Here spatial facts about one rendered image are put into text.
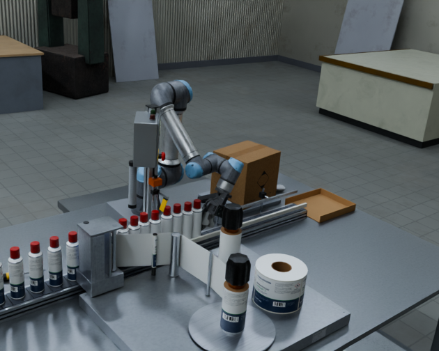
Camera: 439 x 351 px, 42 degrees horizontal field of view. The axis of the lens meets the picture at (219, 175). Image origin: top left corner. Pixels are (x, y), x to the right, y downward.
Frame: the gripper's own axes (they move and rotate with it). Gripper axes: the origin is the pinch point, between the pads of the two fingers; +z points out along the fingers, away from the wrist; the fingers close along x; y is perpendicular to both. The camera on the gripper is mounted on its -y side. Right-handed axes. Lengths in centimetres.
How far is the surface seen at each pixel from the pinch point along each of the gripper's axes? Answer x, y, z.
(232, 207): -19.6, 29.4, -16.9
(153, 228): -28.2, 2.7, 7.0
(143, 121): -53, -4, -32
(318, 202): 82, -4, -36
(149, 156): -45.3, -0.2, -20.2
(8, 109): 128, -513, 29
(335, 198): 91, -1, -42
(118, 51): 296, -620, -118
